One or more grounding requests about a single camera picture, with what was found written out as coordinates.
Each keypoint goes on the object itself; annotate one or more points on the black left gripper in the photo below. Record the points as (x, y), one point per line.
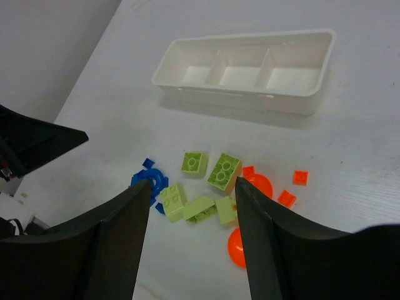
(28, 144)

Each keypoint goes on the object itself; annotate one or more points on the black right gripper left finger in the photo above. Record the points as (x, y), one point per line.
(93, 256)

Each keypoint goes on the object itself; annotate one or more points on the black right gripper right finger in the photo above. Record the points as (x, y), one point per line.
(290, 257)

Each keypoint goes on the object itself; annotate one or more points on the green sloped lego piece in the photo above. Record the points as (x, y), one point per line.
(227, 211)

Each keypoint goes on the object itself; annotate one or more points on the green studded lego brick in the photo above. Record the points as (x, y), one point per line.
(173, 200)

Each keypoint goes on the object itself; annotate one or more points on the blue curved lego piece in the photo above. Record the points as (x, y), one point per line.
(157, 179)

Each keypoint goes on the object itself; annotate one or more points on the green curved lego brick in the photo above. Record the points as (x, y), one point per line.
(199, 209)

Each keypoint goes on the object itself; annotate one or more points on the large green rectangular lego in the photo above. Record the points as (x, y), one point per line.
(224, 174)

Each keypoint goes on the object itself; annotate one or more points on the small green square lego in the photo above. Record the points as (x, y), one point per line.
(195, 164)

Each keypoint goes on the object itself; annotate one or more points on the orange funnel lego near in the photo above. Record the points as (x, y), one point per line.
(235, 248)

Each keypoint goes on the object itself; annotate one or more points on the orange funnel lego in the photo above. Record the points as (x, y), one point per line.
(259, 181)
(235, 248)

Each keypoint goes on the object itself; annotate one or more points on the small orange curved lego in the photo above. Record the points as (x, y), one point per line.
(287, 199)

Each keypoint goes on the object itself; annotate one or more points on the orange funnel lego far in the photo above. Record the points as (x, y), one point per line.
(259, 181)

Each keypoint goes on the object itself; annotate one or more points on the small orange lego tile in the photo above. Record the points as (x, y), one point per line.
(300, 177)

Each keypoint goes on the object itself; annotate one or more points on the white three-compartment tray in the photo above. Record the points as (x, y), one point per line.
(270, 71)

